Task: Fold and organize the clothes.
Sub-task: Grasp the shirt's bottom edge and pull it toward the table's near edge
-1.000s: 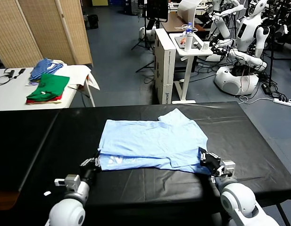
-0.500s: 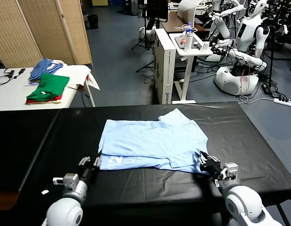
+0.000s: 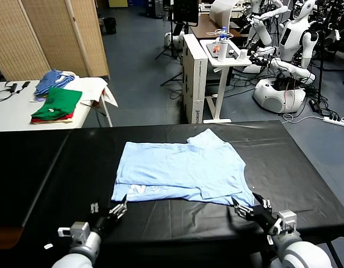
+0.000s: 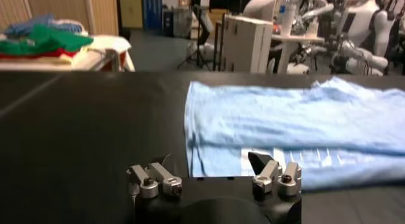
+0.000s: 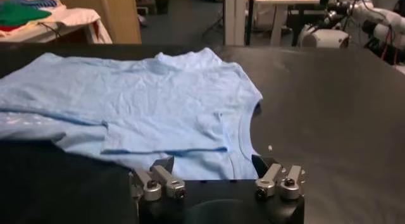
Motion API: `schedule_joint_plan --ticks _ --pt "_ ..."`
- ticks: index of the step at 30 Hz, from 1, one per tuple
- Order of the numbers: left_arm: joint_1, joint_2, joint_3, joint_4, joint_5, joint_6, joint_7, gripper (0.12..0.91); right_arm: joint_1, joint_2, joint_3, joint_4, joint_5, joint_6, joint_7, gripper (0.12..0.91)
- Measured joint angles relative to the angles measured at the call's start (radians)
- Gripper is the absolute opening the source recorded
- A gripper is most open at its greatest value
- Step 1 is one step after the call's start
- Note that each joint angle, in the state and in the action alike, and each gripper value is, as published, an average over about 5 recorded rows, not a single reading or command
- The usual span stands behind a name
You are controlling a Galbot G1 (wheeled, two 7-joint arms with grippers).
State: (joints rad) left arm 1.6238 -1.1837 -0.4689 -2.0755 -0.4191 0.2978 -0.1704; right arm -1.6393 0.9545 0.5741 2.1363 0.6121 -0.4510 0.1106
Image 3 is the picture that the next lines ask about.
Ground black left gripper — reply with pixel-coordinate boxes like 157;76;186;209
88;194;128;234

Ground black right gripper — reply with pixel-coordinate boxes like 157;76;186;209
231;192;283;235

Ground light blue t-shirt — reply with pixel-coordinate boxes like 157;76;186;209
110;128;258;207

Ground small white robot base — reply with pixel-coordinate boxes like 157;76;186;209
164;31;185;50

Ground black adjoining table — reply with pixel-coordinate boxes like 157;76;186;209
0;130;71;249

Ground beige folded garment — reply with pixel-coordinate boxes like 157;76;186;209
31;119;74;125

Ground red folded garment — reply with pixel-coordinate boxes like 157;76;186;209
31;111;75;123

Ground white power strip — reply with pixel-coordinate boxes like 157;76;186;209
323;116;344;127

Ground black power adapter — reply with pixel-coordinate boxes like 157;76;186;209
308;99;322;113

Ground green folded shirt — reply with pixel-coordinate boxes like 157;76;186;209
31;88;83;119

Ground white cloth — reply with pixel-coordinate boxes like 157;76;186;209
60;71;119;108

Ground white standing desk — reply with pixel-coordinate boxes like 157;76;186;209
199;39;253;125

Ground tall white cardboard box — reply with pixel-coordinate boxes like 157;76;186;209
182;33;209;124

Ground white side table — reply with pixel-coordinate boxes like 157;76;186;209
0;78;114;132

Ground blue striped garment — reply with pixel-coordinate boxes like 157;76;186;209
35;69;75;97

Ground black light stand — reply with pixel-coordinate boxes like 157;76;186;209
313;27;328;104

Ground white tumbler bottle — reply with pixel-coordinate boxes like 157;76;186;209
217;39;230;62

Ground black trash bin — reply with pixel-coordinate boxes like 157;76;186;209
103;17;117;36

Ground bamboo folding screen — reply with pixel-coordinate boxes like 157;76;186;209
0;0;110;82

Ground brown desk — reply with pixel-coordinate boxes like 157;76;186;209
190;13;249;40

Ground black tripod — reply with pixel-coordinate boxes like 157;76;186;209
154;11;184;61

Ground white curved panel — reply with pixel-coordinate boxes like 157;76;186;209
210;0;241;31

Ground black monitor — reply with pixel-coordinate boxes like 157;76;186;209
173;0;200;27

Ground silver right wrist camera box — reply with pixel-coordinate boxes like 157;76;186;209
268;210;298;246

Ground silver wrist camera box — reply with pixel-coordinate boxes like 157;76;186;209
57;221;91;244
268;210;298;246

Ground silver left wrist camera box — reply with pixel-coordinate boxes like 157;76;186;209
57;221;91;244

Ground black cable with adapter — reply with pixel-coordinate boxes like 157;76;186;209
0;82;20;103

